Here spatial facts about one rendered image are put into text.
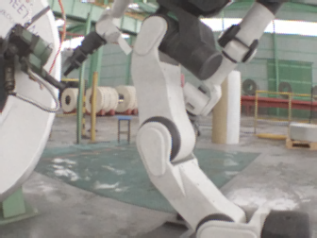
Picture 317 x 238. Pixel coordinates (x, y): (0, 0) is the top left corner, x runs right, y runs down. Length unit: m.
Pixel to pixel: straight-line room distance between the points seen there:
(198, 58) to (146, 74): 0.17
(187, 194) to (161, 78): 0.35
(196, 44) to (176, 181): 0.40
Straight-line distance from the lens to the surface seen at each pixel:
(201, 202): 0.90
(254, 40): 0.97
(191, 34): 0.89
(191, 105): 1.05
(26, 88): 1.39
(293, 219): 0.88
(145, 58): 0.93
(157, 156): 0.88
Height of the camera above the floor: 0.67
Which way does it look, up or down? 4 degrees down
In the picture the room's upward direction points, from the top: 2 degrees clockwise
